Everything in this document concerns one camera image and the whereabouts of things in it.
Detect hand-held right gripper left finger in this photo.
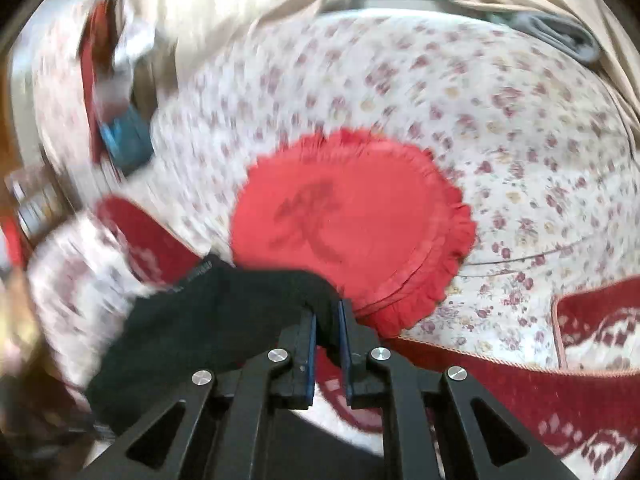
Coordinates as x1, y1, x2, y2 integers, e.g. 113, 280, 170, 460
75, 310, 317, 480

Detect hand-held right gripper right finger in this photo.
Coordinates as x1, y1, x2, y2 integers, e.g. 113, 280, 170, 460
338, 300, 581, 480

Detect black pants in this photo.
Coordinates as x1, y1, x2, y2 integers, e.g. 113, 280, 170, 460
85, 255, 346, 436

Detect red round ruffled pillow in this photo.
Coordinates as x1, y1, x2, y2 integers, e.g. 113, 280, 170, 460
227, 129, 477, 338

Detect red and white patterned blanket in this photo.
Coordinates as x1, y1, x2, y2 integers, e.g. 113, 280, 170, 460
95, 195, 640, 476

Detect floral bed quilt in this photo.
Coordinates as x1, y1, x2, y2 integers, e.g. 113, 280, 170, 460
30, 7, 640, 376

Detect blue bag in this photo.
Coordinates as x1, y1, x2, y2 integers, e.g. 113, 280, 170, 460
100, 105, 153, 171

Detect floral cover with red edge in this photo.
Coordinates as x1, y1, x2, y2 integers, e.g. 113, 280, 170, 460
30, 0, 126, 181

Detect grey folded cloth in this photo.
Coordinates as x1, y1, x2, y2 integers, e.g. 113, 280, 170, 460
510, 10, 601, 63

